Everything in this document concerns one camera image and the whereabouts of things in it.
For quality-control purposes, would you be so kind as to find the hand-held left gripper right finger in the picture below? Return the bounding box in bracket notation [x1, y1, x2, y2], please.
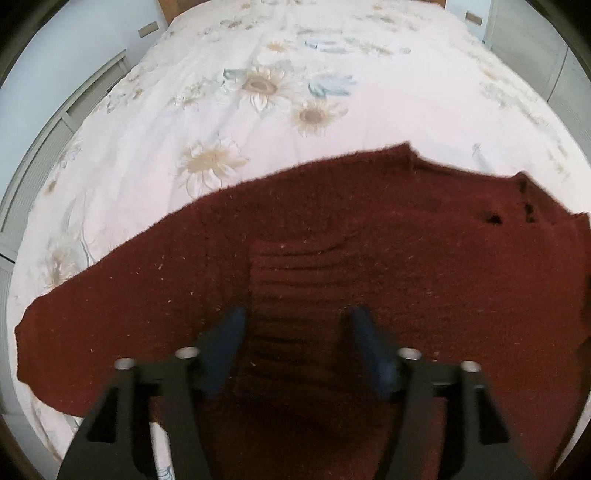
[342, 305, 539, 480]

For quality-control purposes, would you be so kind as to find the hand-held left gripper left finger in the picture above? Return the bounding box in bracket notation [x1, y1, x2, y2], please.
[56, 306, 248, 480]

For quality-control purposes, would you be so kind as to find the dark red knit sweater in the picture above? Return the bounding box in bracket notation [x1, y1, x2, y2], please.
[14, 142, 591, 480]

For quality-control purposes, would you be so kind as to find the floral white bed sheet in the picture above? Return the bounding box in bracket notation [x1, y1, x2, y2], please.
[9, 0, 583, 480]

